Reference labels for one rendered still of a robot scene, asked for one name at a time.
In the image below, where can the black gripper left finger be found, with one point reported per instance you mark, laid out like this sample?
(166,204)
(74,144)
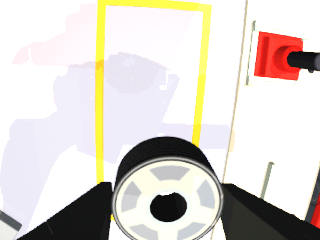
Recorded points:
(86,218)

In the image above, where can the white and black toy wheel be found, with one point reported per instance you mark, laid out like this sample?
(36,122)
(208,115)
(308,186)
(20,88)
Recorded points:
(162,164)

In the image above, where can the yellow rectangular outline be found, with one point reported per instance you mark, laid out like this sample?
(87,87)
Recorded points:
(100,32)

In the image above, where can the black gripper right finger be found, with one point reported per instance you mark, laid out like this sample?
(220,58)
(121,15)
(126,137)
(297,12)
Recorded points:
(247,217)

